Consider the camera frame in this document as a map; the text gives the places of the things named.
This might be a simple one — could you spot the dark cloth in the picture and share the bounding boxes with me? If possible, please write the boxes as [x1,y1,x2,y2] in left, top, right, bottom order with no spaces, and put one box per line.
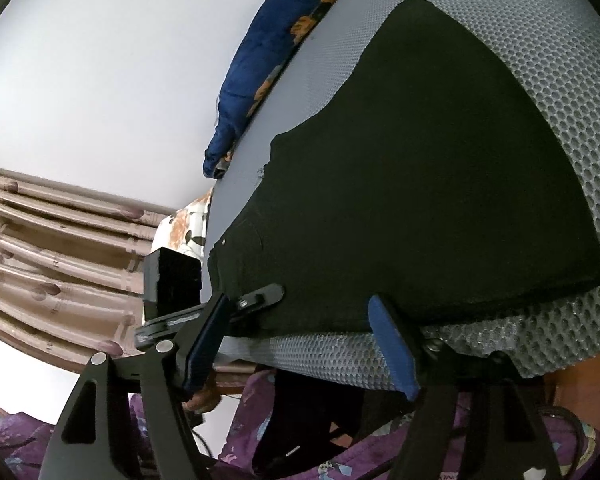
[252,367,381,476]

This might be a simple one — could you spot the person's left hand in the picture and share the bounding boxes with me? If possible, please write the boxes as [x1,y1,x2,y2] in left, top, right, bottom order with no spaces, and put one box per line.
[186,367,224,413]

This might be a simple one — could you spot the beige patterned curtain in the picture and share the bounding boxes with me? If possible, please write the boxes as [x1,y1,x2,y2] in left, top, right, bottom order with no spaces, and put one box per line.
[0,162,181,373]

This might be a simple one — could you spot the purple printed clothing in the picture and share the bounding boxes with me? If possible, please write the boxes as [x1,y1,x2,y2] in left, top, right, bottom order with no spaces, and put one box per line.
[0,367,600,480]

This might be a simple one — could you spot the blue floral blanket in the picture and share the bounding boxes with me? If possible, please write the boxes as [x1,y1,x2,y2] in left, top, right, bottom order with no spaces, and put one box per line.
[202,0,371,180]

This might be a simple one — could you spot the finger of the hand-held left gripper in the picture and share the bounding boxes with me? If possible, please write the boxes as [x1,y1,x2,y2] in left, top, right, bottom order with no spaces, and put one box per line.
[227,283,286,323]

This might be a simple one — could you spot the white floral pillow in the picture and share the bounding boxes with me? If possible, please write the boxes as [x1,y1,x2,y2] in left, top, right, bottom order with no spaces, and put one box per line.
[152,185,216,261]

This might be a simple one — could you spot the black pants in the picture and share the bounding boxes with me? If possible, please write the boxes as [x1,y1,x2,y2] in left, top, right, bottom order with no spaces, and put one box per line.
[207,0,600,336]

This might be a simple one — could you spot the wooden bed frame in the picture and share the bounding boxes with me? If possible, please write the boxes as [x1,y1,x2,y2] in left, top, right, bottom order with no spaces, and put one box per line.
[212,357,263,388]

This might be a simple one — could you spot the grey mesh bed mat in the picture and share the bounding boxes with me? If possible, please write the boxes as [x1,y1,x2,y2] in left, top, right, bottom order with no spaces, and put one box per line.
[202,0,600,392]

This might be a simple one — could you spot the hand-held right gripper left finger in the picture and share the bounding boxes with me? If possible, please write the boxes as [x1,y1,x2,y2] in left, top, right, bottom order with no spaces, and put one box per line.
[39,293,232,480]

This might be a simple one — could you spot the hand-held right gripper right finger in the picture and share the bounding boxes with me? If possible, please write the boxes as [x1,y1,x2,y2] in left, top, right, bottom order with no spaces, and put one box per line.
[368,294,567,480]

